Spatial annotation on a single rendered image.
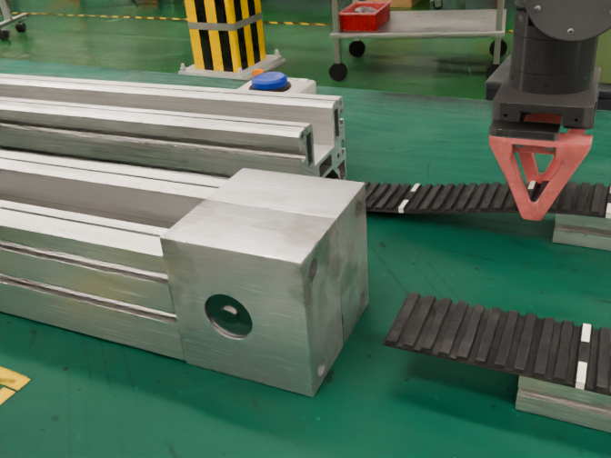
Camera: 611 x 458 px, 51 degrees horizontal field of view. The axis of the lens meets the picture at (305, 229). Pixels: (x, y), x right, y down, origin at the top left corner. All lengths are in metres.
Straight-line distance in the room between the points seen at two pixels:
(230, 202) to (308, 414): 0.14
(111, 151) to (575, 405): 0.46
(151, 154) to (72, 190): 0.12
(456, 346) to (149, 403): 0.18
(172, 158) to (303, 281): 0.29
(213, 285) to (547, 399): 0.19
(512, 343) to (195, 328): 0.19
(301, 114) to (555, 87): 0.23
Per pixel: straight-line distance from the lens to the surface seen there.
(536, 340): 0.39
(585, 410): 0.38
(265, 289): 0.35
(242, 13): 3.87
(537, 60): 0.48
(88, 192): 0.51
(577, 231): 0.54
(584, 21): 0.40
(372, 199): 0.57
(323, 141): 0.60
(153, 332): 0.43
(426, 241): 0.53
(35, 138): 0.71
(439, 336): 0.38
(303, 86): 0.73
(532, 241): 0.54
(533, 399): 0.38
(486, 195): 0.55
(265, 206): 0.39
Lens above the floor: 1.05
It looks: 29 degrees down
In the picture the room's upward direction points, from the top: 5 degrees counter-clockwise
